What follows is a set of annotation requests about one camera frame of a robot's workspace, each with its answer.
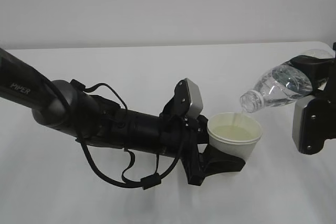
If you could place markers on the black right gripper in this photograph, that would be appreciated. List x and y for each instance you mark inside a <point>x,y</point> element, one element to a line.
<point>318,71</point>

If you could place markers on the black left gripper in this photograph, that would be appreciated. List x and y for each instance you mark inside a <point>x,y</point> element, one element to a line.
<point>187,133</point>

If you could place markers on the clear green-label water bottle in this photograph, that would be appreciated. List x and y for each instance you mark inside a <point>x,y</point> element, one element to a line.
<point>279,86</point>

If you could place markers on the white paper cup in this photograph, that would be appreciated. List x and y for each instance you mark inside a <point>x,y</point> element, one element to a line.
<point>235,134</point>

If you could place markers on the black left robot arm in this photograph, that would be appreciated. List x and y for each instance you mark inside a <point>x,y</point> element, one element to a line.
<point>74,109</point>

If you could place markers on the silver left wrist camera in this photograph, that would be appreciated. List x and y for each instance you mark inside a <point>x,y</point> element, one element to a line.
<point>186,101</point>

